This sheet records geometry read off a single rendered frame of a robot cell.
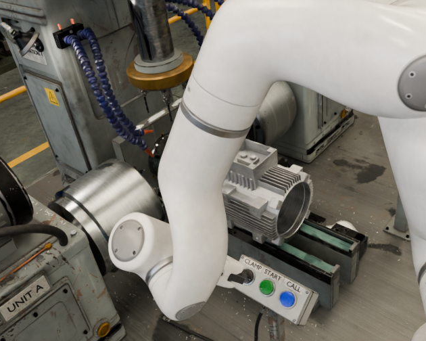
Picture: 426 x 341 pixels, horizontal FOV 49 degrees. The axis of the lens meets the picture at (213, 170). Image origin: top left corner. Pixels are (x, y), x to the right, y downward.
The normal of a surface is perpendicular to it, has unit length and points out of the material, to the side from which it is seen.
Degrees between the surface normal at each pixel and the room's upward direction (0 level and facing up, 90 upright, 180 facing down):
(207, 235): 63
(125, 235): 38
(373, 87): 91
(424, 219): 102
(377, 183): 0
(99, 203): 32
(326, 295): 90
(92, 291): 90
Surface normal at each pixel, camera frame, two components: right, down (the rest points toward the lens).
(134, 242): -0.48, -0.32
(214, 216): 0.61, -0.09
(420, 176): -0.62, 0.49
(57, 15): 0.74, 0.31
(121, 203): 0.45, -0.32
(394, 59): -0.60, 0.25
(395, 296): -0.13, -0.80
